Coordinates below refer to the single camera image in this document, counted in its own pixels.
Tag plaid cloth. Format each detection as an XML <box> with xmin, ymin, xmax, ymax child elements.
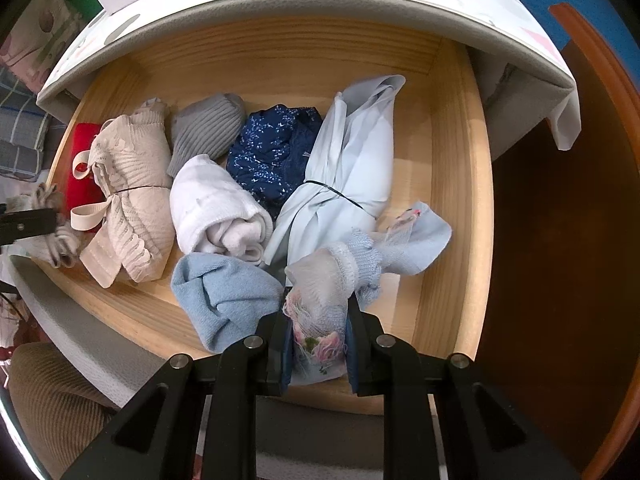
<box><xmin>0</xmin><ymin>67</ymin><xmax>56</xmax><ymax>181</ymax></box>

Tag brown corduroy pants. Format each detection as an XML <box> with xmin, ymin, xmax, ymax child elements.
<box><xmin>7</xmin><ymin>342</ymin><xmax>121</xmax><ymax>480</ymax></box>

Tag wooden chair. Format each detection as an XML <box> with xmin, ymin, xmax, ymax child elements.
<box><xmin>482</xmin><ymin>2</ymin><xmax>640</xmax><ymax>480</ymax></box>

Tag pale blue underwear bundle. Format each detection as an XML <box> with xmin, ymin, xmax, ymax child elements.
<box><xmin>262</xmin><ymin>75</ymin><xmax>407</xmax><ymax>266</ymax></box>

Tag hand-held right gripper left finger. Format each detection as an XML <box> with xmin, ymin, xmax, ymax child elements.
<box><xmin>62</xmin><ymin>305</ymin><xmax>293</xmax><ymax>480</ymax></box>

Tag beige lace bra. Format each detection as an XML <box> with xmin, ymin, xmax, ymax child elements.
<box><xmin>70</xmin><ymin>100</ymin><xmax>173</xmax><ymax>288</ymax></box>

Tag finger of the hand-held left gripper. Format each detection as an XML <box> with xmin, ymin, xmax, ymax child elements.
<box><xmin>0</xmin><ymin>208</ymin><xmax>57</xmax><ymax>247</ymax></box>

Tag grey beige knit underwear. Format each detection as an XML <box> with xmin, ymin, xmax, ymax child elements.
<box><xmin>10</xmin><ymin>182</ymin><xmax>81</xmax><ymax>268</ymax></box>

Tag grey ribbed underwear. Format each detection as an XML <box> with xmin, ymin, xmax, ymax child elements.
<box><xmin>166</xmin><ymin>92</ymin><xmax>247</xmax><ymax>178</ymax></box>

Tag light blue knit underwear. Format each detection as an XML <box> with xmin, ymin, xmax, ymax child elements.
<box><xmin>171</xmin><ymin>252</ymin><xmax>286</xmax><ymax>353</ymax></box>

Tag pink floral blanket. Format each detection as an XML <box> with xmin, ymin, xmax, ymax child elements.
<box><xmin>0</xmin><ymin>7</ymin><xmax>76</xmax><ymax>93</ymax></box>

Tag white rolled underwear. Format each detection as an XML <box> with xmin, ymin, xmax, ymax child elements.
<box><xmin>169</xmin><ymin>154</ymin><xmax>274</xmax><ymax>263</ymax></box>

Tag red underwear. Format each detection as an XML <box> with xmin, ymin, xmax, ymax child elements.
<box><xmin>64</xmin><ymin>122</ymin><xmax>103</xmax><ymax>211</ymax></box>

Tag wooden drawer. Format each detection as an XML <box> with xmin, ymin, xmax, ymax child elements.
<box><xmin>10</xmin><ymin>16</ymin><xmax>496</xmax><ymax>480</ymax></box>

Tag navy floral underwear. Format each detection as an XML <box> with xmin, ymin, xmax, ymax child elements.
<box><xmin>226</xmin><ymin>105</ymin><xmax>323</xmax><ymax>221</ymax></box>

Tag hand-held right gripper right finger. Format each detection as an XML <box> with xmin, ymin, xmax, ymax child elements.
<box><xmin>346</xmin><ymin>292</ymin><xmax>581</xmax><ymax>480</ymax></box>

